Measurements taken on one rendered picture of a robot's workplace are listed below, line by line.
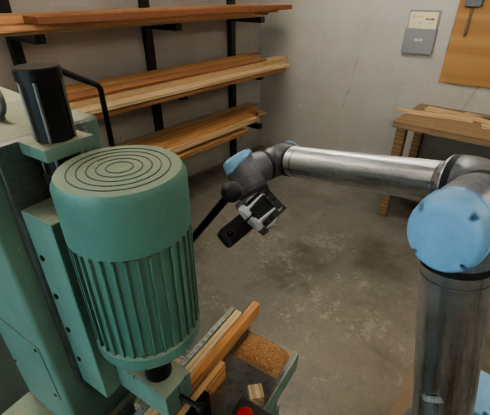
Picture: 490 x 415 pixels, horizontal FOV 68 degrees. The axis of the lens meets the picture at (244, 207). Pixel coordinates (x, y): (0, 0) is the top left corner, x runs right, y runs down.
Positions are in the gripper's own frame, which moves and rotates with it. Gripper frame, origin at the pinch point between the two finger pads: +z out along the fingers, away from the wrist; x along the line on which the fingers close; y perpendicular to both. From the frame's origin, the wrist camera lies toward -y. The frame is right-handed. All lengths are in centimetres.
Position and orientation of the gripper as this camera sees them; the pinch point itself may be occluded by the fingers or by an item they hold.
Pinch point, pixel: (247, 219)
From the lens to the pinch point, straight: 69.7
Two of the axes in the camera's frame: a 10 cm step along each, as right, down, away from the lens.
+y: 7.3, -6.8, -0.6
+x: 6.8, 7.3, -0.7
